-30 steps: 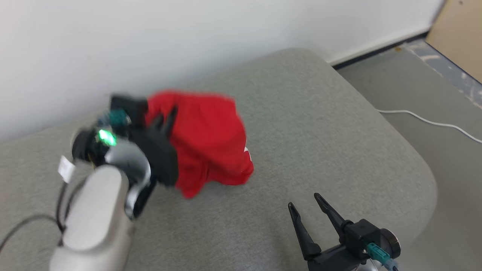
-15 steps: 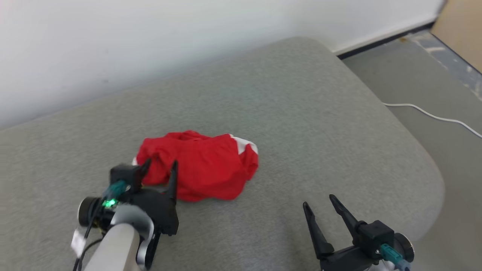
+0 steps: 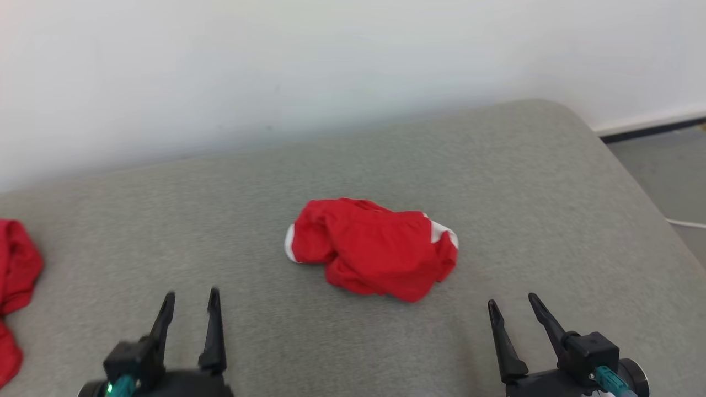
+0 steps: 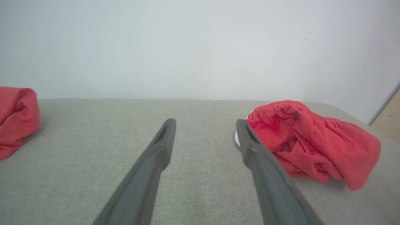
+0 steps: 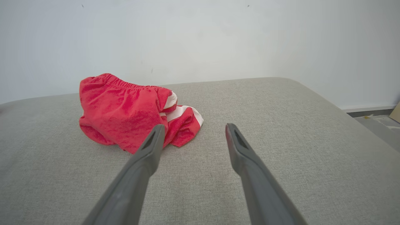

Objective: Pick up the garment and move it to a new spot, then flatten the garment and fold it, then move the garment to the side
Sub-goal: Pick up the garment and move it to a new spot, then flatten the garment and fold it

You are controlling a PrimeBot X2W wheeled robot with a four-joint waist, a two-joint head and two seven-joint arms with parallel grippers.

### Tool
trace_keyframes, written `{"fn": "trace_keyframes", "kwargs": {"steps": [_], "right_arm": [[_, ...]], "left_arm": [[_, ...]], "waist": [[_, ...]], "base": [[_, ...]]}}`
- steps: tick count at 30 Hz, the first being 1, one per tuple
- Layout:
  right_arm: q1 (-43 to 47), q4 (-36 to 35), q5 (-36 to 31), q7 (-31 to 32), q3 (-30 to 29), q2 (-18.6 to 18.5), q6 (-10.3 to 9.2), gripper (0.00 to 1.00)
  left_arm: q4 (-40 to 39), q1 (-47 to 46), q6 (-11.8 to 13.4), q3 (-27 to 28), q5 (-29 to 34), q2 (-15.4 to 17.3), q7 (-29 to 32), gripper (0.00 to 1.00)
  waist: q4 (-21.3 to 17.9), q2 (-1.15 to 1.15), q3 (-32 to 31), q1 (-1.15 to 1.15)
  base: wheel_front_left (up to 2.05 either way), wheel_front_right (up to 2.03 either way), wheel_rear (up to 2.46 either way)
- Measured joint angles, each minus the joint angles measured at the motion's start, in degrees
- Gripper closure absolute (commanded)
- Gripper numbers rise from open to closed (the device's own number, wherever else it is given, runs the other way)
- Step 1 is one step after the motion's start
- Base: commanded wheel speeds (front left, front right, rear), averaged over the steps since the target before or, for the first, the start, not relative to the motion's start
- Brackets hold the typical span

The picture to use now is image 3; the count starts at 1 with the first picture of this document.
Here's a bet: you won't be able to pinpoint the black cable teal plug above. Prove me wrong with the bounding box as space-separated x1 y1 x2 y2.
109 375 137 397
595 366 638 397

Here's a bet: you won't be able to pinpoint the black right cable teal plug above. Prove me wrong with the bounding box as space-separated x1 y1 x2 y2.
595 366 638 397

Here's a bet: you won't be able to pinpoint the grey fabric sofa cushion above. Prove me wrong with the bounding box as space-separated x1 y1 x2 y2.
0 99 706 397

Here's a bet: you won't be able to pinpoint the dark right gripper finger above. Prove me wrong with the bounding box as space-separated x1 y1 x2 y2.
488 299 529 384
528 292 579 366

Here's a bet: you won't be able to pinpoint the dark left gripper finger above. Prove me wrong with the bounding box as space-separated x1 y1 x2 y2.
198 287 227 377
146 291 176 364

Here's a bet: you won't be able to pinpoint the red shorts with white trim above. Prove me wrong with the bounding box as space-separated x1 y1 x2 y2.
284 197 459 303

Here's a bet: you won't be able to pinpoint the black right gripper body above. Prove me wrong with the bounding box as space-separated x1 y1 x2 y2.
504 367 610 397

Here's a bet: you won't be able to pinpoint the red basketball jersey white sleeves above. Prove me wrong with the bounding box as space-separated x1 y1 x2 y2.
0 219 45 389

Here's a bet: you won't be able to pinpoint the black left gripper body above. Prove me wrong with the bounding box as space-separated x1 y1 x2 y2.
134 369 234 397

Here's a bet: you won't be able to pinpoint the black wall baseboard strip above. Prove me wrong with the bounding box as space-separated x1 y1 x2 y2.
598 116 706 144

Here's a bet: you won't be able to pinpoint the black left cable teal plug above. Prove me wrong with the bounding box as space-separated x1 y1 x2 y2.
109 375 137 397

